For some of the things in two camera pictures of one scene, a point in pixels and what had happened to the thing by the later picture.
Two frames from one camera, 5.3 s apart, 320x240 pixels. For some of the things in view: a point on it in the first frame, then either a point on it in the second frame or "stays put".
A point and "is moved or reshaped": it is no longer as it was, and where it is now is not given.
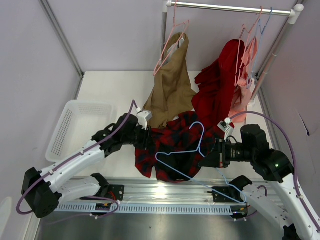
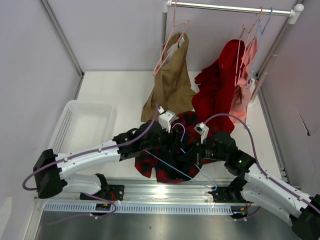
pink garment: x=238 y=110 stays put
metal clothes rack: x=294 y=13 stays put
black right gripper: x=220 y=153 to x=196 y=152
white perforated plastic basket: x=80 y=120 stays put
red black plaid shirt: x=175 y=149 stays put
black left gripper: x=147 y=142 to x=172 y=144
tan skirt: x=173 y=93 stays put
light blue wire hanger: x=199 y=150 is moved or reshaped
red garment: x=217 y=85 stays put
